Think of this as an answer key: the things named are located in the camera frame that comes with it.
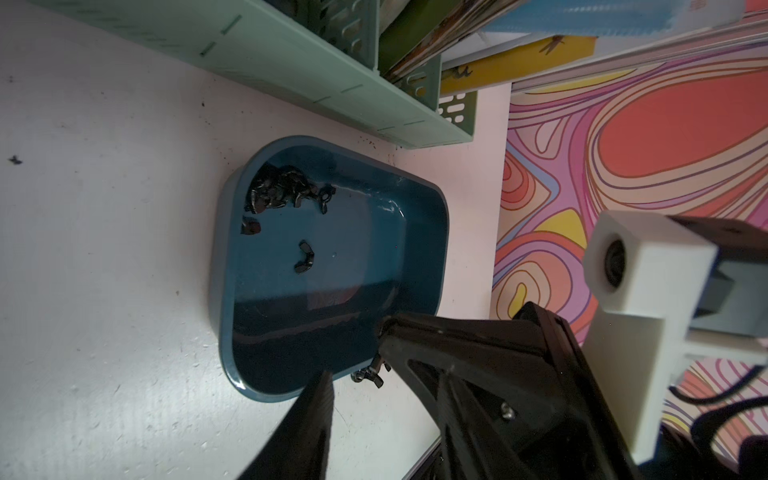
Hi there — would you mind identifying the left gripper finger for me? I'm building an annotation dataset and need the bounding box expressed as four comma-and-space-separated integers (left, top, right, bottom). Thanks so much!
239, 371, 334, 479

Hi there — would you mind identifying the teal plastic storage tray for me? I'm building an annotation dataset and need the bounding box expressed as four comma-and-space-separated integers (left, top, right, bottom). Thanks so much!
209, 136, 449, 403

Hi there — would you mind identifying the mint green file organizer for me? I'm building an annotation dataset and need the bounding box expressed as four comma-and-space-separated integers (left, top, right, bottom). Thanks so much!
41, 1, 474, 149

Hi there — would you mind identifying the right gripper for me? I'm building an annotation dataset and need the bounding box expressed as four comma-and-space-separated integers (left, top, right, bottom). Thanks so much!
378, 303, 640, 479

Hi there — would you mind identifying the pile of black wing nuts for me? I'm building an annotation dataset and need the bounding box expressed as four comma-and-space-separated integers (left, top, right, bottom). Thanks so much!
244, 163, 336, 214

